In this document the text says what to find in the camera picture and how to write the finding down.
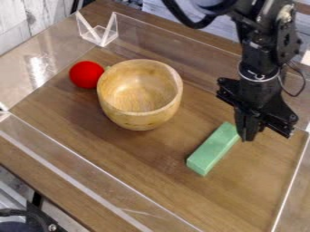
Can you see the black table clamp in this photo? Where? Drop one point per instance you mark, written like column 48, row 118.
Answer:
column 22, row 216

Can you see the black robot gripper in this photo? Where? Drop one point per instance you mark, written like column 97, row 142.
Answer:
column 259, row 107

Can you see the red toy tomato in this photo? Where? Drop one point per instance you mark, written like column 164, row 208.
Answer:
column 84, row 74

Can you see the brown wooden bowl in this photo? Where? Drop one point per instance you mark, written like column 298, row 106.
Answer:
column 139, row 93

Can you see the clear acrylic corner bracket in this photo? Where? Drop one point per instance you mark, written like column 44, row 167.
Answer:
column 97, row 35

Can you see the green rectangular block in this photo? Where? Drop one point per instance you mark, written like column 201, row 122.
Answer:
column 212, row 149

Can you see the clear acrylic tray wall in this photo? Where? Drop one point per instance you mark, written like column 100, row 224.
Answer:
column 121, row 180

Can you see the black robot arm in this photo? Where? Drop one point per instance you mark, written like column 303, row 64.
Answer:
column 270, row 43

